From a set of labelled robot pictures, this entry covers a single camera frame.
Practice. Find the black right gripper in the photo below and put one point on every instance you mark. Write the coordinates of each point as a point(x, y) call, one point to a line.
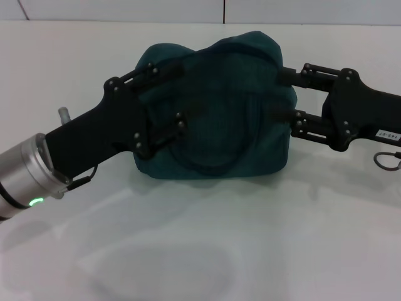
point(360, 109)

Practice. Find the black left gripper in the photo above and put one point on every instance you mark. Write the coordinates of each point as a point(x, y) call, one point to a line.
point(103, 131)

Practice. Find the dark teal insulated lunch bag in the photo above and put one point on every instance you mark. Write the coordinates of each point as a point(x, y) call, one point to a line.
point(225, 125)

